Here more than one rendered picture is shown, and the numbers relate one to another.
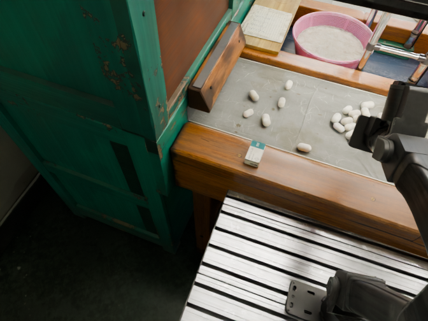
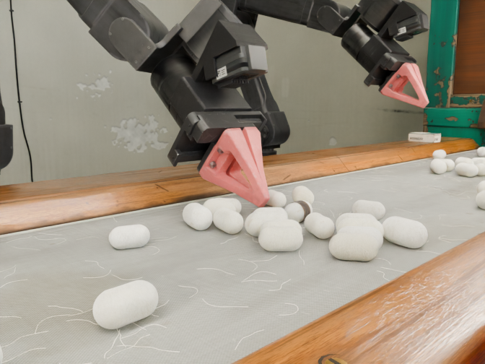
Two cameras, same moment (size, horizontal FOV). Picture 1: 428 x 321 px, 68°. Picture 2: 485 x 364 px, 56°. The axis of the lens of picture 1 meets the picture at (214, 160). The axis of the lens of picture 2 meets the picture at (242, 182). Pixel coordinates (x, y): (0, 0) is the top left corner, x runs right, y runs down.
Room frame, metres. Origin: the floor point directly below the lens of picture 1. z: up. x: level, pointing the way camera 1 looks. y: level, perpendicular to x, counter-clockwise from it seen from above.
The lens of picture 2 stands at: (0.55, -1.21, 0.85)
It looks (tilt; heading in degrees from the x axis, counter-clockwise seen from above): 10 degrees down; 117
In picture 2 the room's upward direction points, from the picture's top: straight up
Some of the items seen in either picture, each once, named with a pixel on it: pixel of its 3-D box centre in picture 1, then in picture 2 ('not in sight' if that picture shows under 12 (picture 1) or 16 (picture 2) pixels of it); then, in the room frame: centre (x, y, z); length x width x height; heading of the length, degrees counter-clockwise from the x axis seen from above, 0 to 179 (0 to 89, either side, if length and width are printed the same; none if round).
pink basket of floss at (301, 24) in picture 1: (328, 47); not in sight; (0.92, -0.37, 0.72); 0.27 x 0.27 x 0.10
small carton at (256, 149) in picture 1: (255, 153); (424, 137); (0.44, -0.10, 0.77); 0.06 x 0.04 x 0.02; 161
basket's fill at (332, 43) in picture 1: (328, 49); not in sight; (0.92, -0.37, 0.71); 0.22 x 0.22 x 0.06
